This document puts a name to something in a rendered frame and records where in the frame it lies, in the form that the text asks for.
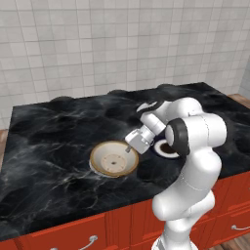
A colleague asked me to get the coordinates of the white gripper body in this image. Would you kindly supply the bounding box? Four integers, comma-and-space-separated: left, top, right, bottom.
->
124, 128, 154, 155

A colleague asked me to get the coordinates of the cream bowl with brown rim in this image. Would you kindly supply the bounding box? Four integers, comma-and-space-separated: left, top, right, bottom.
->
90, 140, 141, 178

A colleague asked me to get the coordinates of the white plate with dark centre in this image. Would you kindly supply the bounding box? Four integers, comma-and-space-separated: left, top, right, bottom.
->
153, 138, 182, 160

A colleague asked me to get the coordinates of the red cupboard door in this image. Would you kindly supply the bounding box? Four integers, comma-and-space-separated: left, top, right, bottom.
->
109, 198, 164, 250

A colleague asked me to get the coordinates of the silver drawer handle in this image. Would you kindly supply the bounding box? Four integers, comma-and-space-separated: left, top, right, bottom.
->
75, 234, 99, 250
230, 224, 250, 231

